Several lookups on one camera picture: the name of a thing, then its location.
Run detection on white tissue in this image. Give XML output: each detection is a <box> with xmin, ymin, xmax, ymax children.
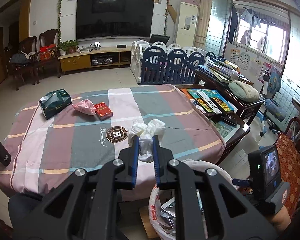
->
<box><xmin>128</xmin><ymin>119</ymin><xmax>166</xmax><ymax>163</ymax></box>

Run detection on red cigarette box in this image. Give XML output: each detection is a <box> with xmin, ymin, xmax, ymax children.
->
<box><xmin>94</xmin><ymin>102</ymin><xmax>113</xmax><ymax>121</ymax></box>

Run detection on pink plastic bag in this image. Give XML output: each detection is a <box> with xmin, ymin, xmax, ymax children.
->
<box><xmin>72</xmin><ymin>99</ymin><xmax>95</xmax><ymax>116</ymax></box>

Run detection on white mesh trash basket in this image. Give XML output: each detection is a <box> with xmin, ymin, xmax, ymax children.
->
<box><xmin>158</xmin><ymin>159</ymin><xmax>228</xmax><ymax>239</ymax></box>

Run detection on white printed trash bag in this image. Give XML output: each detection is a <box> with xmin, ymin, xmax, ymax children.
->
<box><xmin>148</xmin><ymin>159</ymin><xmax>232</xmax><ymax>239</ymax></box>

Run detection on small wooden stool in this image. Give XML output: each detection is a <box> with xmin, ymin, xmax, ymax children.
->
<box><xmin>139</xmin><ymin>206</ymin><xmax>160</xmax><ymax>239</ymax></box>

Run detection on white remote control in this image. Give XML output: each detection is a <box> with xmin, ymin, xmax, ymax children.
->
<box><xmin>197</xmin><ymin>90</ymin><xmax>222</xmax><ymax>114</ymax></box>

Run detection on plaid striped tablecloth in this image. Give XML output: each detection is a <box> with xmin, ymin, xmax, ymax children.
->
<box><xmin>0</xmin><ymin>85</ymin><xmax>225</xmax><ymax>196</ymax></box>

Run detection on blue white baby fence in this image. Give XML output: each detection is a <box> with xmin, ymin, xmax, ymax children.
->
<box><xmin>130</xmin><ymin>40</ymin><xmax>225</xmax><ymax>85</ymax></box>

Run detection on colourful children's book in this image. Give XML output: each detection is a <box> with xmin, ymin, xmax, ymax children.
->
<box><xmin>187</xmin><ymin>89</ymin><xmax>234</xmax><ymax>114</ymax></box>

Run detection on dark wooden side table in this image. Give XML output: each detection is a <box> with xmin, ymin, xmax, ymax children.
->
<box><xmin>180</xmin><ymin>69</ymin><xmax>266</xmax><ymax>160</ymax></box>

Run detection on dark green tissue box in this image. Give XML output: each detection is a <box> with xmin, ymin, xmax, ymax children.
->
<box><xmin>39</xmin><ymin>88</ymin><xmax>72</xmax><ymax>120</ymax></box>

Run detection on wooden TV cabinet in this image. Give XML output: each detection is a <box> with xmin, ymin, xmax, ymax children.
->
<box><xmin>58</xmin><ymin>46</ymin><xmax>131</xmax><ymax>74</ymax></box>

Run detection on green grey cushion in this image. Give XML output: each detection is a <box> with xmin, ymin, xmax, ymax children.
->
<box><xmin>228</xmin><ymin>81</ymin><xmax>260</xmax><ymax>103</ymax></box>

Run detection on stack of books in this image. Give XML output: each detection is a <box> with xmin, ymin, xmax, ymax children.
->
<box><xmin>197</xmin><ymin>55</ymin><xmax>253</xmax><ymax>86</ymax></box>

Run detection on potted green plant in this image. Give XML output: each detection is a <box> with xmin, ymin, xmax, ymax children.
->
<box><xmin>58</xmin><ymin>40</ymin><xmax>78</xmax><ymax>56</ymax></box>

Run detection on blue child's chair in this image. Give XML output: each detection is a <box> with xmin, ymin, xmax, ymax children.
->
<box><xmin>256</xmin><ymin>66</ymin><xmax>286</xmax><ymax>137</ymax></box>

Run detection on person's leg in jeans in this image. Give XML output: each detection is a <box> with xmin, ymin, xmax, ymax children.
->
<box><xmin>8</xmin><ymin>192</ymin><xmax>43</xmax><ymax>229</ymax></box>

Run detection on red gift box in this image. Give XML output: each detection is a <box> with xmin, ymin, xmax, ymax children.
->
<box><xmin>39</xmin><ymin>43</ymin><xmax>59</xmax><ymax>61</ymax></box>

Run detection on large black television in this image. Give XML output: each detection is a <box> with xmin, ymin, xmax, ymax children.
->
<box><xmin>76</xmin><ymin>0</ymin><xmax>154</xmax><ymax>40</ymax></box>

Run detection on dark wooden chair right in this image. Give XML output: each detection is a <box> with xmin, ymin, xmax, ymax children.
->
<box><xmin>36</xmin><ymin>29</ymin><xmax>61</xmax><ymax>78</ymax></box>

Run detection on dark wooden chair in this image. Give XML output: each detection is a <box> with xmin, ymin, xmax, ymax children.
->
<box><xmin>8</xmin><ymin>36</ymin><xmax>39</xmax><ymax>90</ymax></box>
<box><xmin>36</xmin><ymin>29</ymin><xmax>61</xmax><ymax>78</ymax></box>

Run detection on white standing air conditioner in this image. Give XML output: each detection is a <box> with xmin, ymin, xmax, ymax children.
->
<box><xmin>174</xmin><ymin>2</ymin><xmax>198</xmax><ymax>48</ymax></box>

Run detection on black bag on chair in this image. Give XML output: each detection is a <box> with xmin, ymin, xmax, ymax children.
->
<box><xmin>9</xmin><ymin>52</ymin><xmax>30</xmax><ymax>65</ymax></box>

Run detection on dark wooden chair left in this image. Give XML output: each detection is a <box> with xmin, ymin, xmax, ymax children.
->
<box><xmin>8</xmin><ymin>36</ymin><xmax>39</xmax><ymax>90</ymax></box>

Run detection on beige curtain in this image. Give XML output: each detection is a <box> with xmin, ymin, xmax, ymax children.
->
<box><xmin>194</xmin><ymin>0</ymin><xmax>212</xmax><ymax>49</ymax></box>

